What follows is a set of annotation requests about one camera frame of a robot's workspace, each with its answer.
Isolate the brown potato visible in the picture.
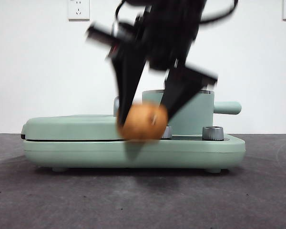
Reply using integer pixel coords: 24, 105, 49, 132
116, 102, 169, 141

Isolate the mint green steamer pot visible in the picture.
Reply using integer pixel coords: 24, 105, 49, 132
142, 89, 242, 134

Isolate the mint green hinged griddle lid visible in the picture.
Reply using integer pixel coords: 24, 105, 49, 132
20, 114, 122, 142

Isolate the silver control knob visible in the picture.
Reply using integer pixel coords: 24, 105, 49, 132
202, 125, 224, 141
162, 125, 172, 139

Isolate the mint green breakfast maker base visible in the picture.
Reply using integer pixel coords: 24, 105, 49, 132
22, 126, 245, 174

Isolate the chrome griddle lid handle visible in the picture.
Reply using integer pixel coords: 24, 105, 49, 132
113, 96, 121, 117

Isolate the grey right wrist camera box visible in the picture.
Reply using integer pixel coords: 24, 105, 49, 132
111, 16, 136, 34

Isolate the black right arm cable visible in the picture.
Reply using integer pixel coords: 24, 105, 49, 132
199, 0, 239, 24
114, 0, 128, 21

